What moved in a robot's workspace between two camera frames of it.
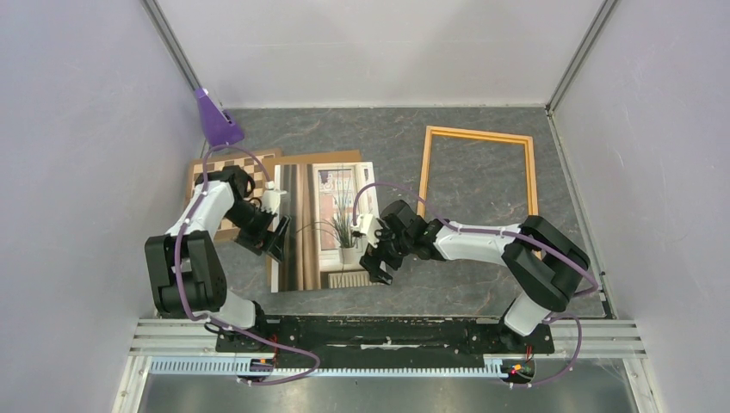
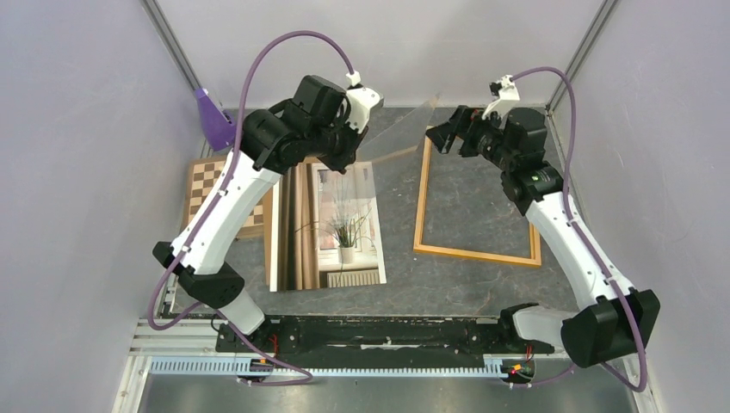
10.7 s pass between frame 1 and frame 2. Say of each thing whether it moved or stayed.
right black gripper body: moved
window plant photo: stayed
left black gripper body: moved
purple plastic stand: stayed
